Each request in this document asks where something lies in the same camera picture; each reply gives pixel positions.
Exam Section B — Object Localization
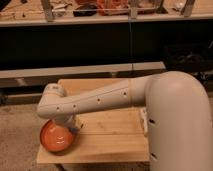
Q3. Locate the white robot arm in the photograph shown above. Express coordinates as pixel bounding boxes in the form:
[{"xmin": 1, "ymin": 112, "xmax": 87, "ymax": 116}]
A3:
[{"xmin": 37, "ymin": 71, "xmax": 213, "ymax": 171}]

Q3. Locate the orange ceramic bowl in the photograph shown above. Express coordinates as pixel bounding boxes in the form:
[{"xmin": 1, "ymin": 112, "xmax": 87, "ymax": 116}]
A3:
[{"xmin": 40, "ymin": 120, "xmax": 77, "ymax": 153}]

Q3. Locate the grey metal shelf beam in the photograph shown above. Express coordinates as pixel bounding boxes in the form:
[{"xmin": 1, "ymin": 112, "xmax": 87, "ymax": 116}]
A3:
[{"xmin": 0, "ymin": 61, "xmax": 166, "ymax": 88}]

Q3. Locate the white plastic bottle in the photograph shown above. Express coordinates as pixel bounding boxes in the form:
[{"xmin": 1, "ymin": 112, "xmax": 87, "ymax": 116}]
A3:
[{"xmin": 140, "ymin": 107, "xmax": 148, "ymax": 137}]

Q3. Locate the wooden table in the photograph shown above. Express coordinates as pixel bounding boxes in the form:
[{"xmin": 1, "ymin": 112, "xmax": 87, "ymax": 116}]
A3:
[{"xmin": 37, "ymin": 80, "xmax": 148, "ymax": 164}]

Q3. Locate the orange object on shelf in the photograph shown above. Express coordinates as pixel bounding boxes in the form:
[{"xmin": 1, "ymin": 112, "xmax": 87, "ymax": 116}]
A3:
[{"xmin": 96, "ymin": 0, "xmax": 129, "ymax": 15}]

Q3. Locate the black object on shelf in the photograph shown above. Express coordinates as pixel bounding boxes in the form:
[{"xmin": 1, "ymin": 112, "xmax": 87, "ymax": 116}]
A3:
[{"xmin": 73, "ymin": 4, "xmax": 97, "ymax": 17}]

